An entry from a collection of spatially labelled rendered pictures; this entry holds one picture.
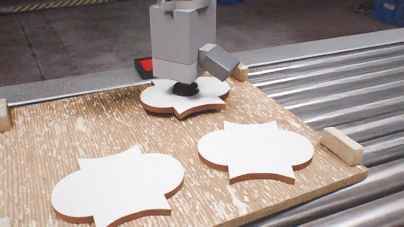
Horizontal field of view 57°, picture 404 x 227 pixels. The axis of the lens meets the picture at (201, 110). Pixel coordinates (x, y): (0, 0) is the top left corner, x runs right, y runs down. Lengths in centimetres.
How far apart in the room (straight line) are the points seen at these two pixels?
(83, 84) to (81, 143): 24
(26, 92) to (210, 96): 35
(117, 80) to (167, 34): 25
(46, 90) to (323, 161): 50
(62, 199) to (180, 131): 19
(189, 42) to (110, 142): 17
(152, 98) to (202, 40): 12
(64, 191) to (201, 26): 28
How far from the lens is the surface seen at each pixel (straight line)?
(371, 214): 47
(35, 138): 56
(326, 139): 52
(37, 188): 47
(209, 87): 60
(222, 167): 45
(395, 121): 66
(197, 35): 53
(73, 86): 74
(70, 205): 42
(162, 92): 59
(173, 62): 54
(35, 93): 74
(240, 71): 67
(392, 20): 473
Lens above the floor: 122
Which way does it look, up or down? 29 degrees down
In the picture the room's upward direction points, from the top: straight up
